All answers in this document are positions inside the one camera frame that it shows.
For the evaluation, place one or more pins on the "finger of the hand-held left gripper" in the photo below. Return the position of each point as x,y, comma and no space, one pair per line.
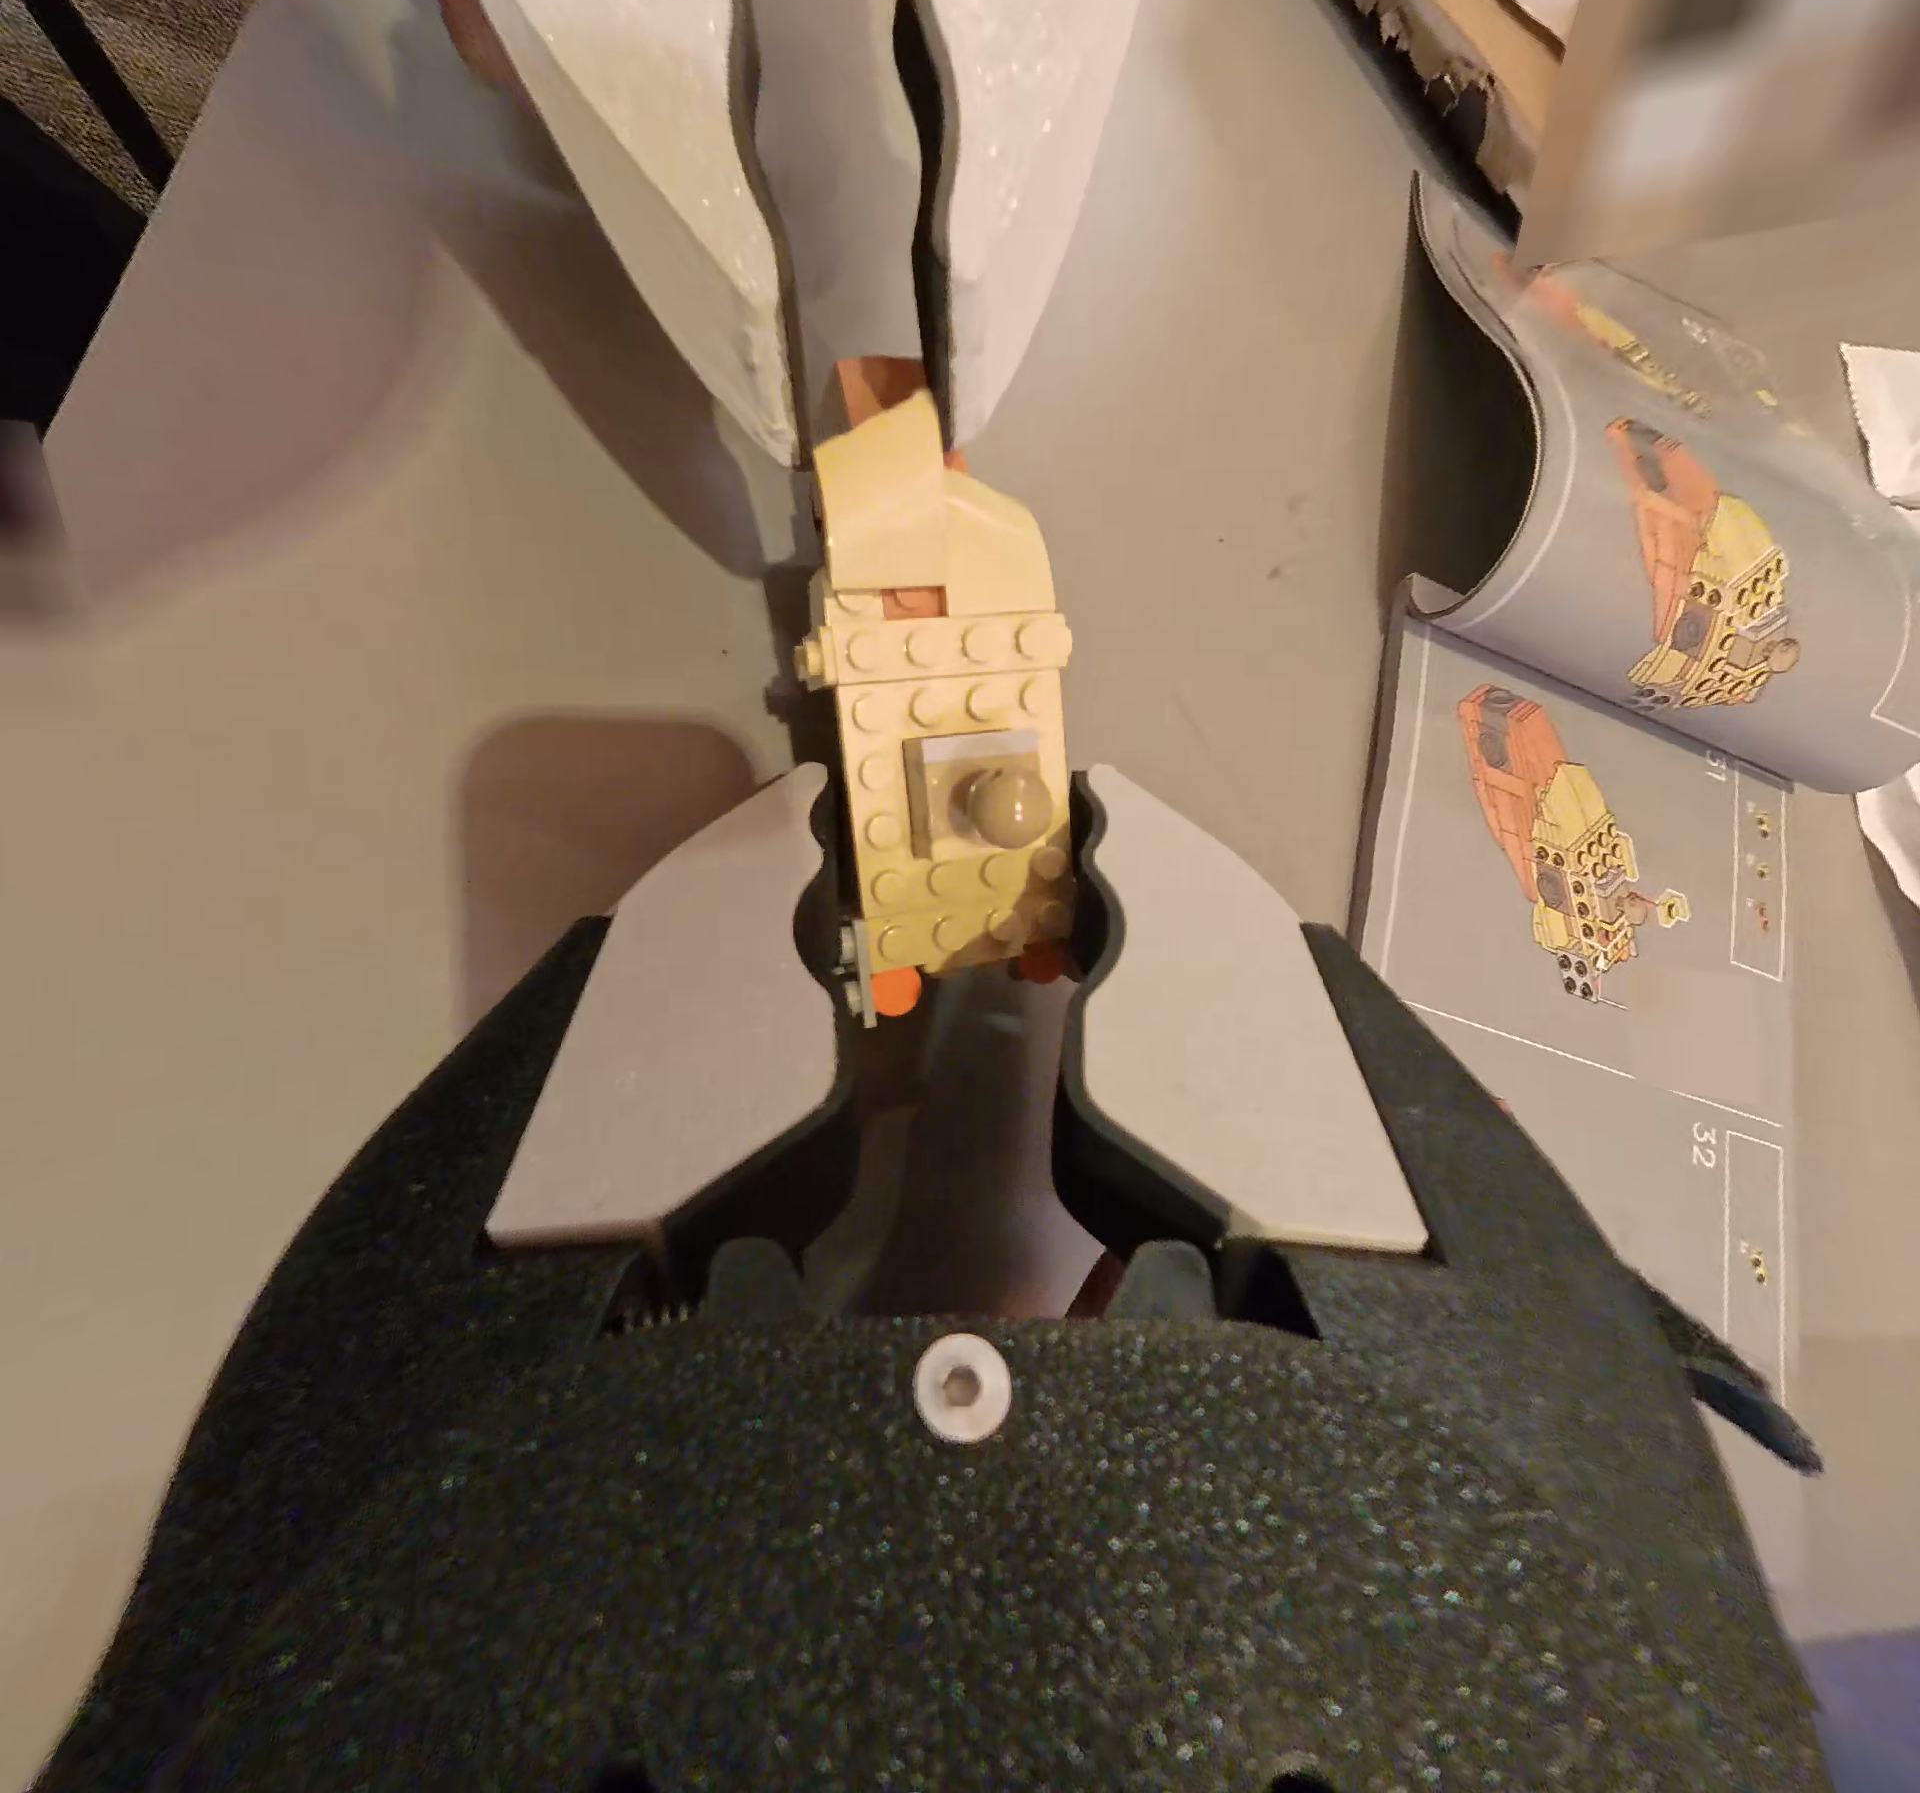
629,84
1036,84

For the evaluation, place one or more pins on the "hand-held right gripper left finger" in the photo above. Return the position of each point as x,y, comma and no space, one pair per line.
674,1073

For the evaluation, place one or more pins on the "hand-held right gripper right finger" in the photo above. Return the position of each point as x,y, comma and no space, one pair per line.
1246,1088

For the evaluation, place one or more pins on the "grey instruction booklet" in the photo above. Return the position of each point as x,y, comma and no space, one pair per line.
1500,997

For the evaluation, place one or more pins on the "tan and brown brick model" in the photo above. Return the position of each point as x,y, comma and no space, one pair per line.
943,729

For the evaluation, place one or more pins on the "grey desk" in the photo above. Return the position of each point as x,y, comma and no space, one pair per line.
300,773

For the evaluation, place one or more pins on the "brown cardboard piece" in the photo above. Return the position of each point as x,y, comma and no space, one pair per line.
1442,8

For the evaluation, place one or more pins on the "torn white paper bag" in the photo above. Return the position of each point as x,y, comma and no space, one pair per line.
1883,421

